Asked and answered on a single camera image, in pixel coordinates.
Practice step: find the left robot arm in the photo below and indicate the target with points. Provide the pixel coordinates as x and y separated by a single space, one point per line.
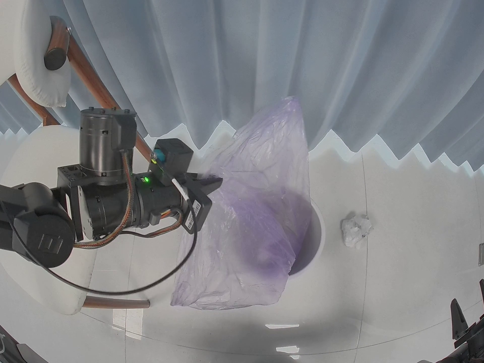
41 217

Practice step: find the white trash bin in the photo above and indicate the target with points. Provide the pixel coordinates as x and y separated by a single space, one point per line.
317 236

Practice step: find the pale blue curtain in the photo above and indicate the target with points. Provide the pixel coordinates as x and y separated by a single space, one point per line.
264 51

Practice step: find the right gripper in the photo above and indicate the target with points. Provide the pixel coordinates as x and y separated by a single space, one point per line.
474 338

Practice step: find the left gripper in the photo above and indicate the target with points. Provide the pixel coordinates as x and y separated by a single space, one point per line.
162 202

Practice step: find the purple plastic bag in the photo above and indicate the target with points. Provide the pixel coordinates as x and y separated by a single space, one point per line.
257 187

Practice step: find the white chair with wooden legs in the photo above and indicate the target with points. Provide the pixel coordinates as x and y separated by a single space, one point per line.
26 51

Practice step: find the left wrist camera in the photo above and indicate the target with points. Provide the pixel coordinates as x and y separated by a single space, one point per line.
174 153

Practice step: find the crumpled white paper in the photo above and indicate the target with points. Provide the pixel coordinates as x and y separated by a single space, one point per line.
355 231

